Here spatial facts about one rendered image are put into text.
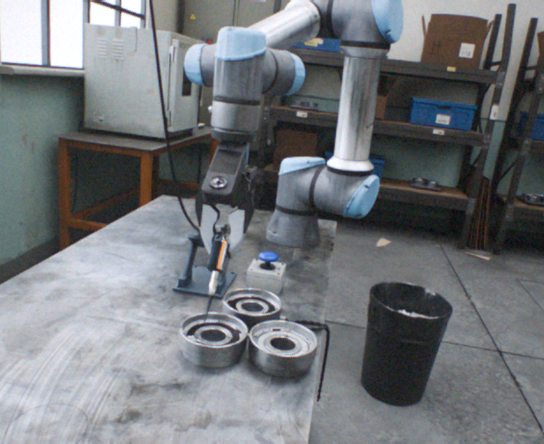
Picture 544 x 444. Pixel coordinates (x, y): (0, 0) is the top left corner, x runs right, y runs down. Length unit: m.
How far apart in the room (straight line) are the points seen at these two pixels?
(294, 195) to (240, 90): 0.55
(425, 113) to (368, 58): 3.13
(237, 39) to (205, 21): 3.97
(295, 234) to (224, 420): 0.70
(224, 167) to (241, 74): 0.14
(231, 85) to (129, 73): 2.34
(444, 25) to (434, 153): 1.20
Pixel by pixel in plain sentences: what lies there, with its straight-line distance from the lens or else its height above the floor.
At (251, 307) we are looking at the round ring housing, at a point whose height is 0.82.
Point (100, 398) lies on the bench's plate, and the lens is 0.68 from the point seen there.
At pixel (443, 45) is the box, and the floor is 1.65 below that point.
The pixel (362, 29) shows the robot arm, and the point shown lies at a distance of 1.12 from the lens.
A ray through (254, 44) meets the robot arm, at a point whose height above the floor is 1.26.
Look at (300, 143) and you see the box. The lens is 4.22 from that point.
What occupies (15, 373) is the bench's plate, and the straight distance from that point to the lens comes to 0.75.
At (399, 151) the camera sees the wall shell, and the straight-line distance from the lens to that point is 4.75.
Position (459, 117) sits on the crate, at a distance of 4.30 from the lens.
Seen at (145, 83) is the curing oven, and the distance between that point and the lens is 3.01.
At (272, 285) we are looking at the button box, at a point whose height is 0.82.
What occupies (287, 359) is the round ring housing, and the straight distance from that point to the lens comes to 0.71.
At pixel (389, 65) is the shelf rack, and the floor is 1.45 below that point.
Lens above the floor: 1.21
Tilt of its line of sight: 16 degrees down
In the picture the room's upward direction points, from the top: 7 degrees clockwise
